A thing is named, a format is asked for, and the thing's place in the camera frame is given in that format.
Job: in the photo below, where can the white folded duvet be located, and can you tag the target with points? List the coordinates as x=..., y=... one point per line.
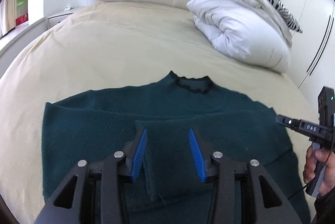
x=249, y=31

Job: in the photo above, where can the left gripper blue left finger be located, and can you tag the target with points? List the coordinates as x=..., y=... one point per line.
x=134, y=154

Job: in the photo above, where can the red storage box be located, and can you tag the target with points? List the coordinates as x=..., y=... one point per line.
x=21, y=19

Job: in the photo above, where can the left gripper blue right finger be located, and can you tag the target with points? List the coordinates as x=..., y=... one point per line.
x=202, y=156

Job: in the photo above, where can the green plastic container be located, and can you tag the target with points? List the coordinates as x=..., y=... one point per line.
x=19, y=3

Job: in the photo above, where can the beige bed sheet mattress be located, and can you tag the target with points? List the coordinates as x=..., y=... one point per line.
x=109, y=45

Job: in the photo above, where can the beige curtain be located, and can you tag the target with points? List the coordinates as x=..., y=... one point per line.
x=7, y=16

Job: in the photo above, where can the dark green knit sweater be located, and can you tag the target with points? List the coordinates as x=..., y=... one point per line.
x=94, y=124

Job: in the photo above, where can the white bedside table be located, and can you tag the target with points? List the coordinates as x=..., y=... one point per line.
x=59, y=17

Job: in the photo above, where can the person's right hand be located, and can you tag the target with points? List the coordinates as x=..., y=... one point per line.
x=321, y=155

